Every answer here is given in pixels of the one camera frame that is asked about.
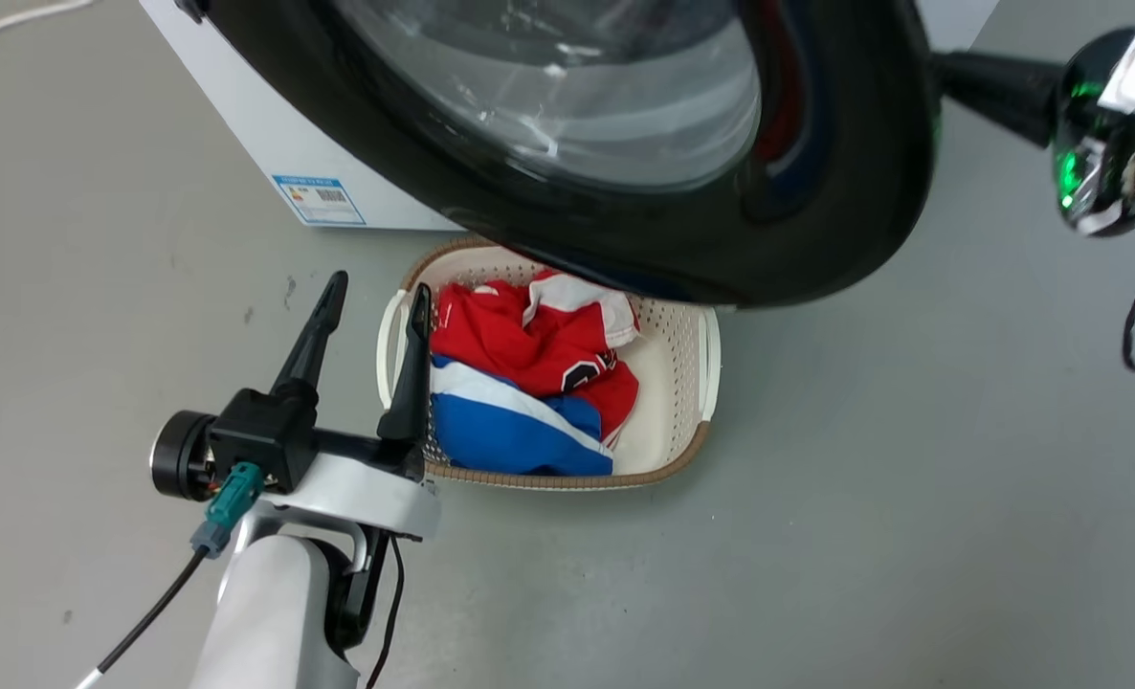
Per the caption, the right gripper green lit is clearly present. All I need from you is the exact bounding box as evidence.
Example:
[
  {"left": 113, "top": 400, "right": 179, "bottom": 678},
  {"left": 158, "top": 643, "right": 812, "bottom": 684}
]
[{"left": 930, "top": 0, "right": 1135, "bottom": 239}]

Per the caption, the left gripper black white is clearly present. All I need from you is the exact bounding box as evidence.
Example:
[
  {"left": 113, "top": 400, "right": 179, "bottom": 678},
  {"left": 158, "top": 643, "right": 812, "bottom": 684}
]
[{"left": 150, "top": 270, "right": 442, "bottom": 543}]

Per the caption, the black round glass washer door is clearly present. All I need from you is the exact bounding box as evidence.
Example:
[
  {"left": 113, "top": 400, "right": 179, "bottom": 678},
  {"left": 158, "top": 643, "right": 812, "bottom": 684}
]
[{"left": 206, "top": 0, "right": 942, "bottom": 309}]

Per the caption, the white washing machine body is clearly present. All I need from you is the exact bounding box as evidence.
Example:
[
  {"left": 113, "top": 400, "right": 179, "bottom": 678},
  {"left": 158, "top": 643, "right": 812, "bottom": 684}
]
[{"left": 139, "top": 0, "right": 999, "bottom": 233}]

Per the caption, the blue and white garment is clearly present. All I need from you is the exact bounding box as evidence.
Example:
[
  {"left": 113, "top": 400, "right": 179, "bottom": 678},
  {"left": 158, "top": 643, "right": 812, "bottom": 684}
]
[{"left": 428, "top": 353, "right": 617, "bottom": 478}]

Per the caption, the red and white garment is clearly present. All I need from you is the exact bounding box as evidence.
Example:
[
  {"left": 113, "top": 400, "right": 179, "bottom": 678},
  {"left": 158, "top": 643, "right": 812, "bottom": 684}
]
[{"left": 430, "top": 269, "right": 642, "bottom": 447}]

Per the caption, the blue energy label sticker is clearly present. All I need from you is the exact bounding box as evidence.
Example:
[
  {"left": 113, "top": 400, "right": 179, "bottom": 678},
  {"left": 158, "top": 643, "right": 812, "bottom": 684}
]
[{"left": 273, "top": 175, "right": 367, "bottom": 228}]

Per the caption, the white perforated laundry basket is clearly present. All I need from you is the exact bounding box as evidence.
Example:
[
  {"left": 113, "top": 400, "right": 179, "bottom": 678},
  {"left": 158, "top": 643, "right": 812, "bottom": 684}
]
[{"left": 376, "top": 237, "right": 723, "bottom": 491}]

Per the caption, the black cable with teal connector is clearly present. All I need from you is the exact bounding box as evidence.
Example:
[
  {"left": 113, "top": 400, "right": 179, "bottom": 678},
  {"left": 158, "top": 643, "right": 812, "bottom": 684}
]
[{"left": 74, "top": 461, "right": 268, "bottom": 689}]

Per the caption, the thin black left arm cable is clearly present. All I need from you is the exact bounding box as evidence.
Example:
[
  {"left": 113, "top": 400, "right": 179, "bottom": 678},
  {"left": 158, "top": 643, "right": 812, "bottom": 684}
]
[{"left": 366, "top": 536, "right": 407, "bottom": 689}]

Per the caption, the white cable on floor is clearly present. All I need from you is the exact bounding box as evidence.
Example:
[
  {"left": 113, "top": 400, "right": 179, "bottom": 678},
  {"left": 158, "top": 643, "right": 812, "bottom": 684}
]
[{"left": 0, "top": 0, "right": 96, "bottom": 52}]

